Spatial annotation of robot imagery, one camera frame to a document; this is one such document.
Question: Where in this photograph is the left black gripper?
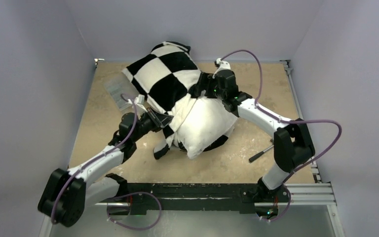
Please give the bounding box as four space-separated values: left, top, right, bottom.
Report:
131 106 174 142

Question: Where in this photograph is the white pillow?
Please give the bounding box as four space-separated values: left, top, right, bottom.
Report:
173 97 238 159

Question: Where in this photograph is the black white checkered pillowcase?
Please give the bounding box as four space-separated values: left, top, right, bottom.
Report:
121 41 229 160

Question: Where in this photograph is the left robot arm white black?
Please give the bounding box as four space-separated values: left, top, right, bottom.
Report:
38 108 173 227

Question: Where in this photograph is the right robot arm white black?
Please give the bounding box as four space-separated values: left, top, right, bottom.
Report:
189 69 315 201

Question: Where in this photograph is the clear plastic organizer box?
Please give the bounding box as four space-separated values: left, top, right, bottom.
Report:
104 74 136 111

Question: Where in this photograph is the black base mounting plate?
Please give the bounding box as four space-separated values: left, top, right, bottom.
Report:
100 183 289 217

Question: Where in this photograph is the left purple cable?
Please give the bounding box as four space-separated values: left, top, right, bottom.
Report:
50 94 139 225

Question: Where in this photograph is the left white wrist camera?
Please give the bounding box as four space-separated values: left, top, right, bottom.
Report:
130 94 147 112

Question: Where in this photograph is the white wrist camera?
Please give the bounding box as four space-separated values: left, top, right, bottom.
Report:
214 58 231 74
130 94 147 112

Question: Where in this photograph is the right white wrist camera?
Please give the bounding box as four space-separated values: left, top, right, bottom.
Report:
214 58 231 74

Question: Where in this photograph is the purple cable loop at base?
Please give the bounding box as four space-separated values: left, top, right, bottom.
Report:
106 192 163 232

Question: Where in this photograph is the black handled hammer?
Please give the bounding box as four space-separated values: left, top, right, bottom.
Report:
248 139 274 163

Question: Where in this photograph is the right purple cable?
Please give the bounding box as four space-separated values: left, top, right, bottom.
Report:
221 49 342 184

